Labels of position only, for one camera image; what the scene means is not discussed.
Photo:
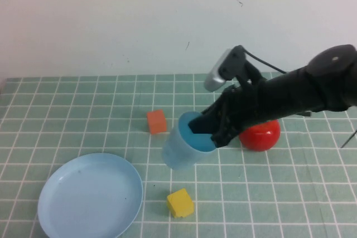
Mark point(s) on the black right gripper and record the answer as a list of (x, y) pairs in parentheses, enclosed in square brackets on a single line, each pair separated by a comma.
[(242, 107)]

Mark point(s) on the light blue plastic cup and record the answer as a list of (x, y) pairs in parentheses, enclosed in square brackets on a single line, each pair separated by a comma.
[(178, 154)]

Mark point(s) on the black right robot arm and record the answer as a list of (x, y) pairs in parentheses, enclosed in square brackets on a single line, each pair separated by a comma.
[(306, 90)]

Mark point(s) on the light blue plastic plate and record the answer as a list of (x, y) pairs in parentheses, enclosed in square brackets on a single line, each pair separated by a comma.
[(89, 199)]

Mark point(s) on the orange foam cube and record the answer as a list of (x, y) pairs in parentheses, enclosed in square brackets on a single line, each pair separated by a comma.
[(156, 122)]

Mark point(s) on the yellow foam cube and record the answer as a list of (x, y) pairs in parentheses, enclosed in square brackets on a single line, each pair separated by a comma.
[(180, 203)]

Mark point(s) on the green white grid tablecloth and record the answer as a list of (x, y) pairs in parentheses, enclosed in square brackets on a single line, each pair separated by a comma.
[(83, 109)]

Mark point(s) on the grey silver wrist camera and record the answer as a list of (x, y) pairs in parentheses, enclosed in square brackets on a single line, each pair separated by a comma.
[(223, 68)]

